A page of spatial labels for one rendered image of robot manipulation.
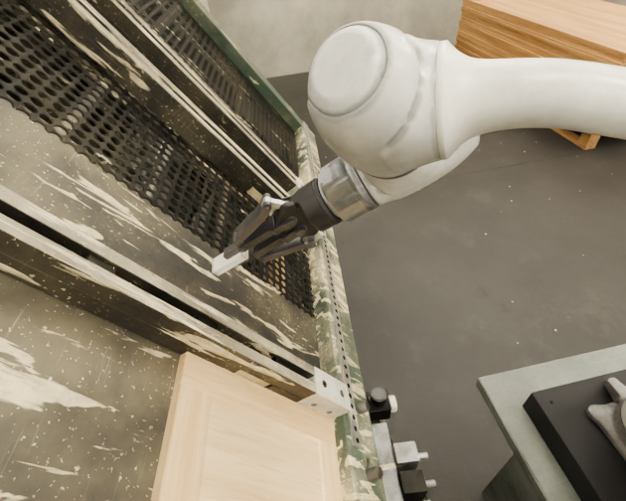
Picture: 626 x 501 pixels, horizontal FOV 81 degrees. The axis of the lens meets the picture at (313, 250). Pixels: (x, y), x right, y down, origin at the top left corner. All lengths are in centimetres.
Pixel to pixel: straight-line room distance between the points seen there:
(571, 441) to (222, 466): 77
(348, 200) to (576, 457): 80
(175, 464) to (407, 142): 49
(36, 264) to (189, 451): 32
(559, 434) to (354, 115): 93
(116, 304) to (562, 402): 99
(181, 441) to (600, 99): 61
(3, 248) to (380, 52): 46
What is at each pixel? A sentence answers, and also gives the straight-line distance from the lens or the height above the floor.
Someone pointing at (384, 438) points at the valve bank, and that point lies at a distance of 107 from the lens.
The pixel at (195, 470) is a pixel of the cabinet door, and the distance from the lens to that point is 61.
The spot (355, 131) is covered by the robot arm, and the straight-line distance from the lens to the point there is 31.
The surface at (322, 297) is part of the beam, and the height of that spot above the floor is 90.
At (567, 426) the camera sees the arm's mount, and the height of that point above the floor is 82.
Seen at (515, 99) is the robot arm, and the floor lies 162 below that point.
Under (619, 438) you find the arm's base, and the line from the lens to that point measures 111.
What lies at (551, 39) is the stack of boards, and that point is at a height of 70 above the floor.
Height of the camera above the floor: 174
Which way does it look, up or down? 43 degrees down
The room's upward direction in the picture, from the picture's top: 6 degrees counter-clockwise
